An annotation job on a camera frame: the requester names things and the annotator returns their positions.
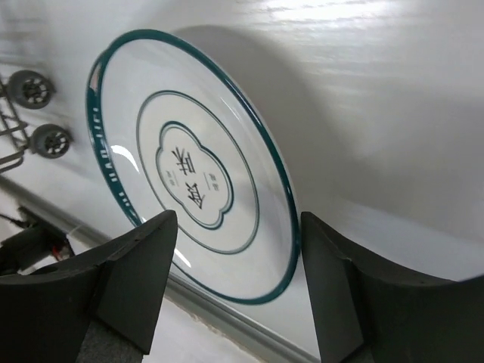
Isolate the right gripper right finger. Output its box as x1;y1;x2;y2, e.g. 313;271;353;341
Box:
301;212;483;362

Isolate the aluminium rail frame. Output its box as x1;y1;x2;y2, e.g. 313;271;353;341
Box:
1;178;320;362

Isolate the grey wire dish rack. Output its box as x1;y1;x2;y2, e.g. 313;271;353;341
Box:
1;69;73;173

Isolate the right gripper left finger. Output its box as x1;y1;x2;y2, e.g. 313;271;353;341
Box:
1;210;178;362

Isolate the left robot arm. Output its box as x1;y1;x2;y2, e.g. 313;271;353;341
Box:
1;206;75;276

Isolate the pale lilac plate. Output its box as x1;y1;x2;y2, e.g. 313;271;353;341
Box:
85;29;300;306

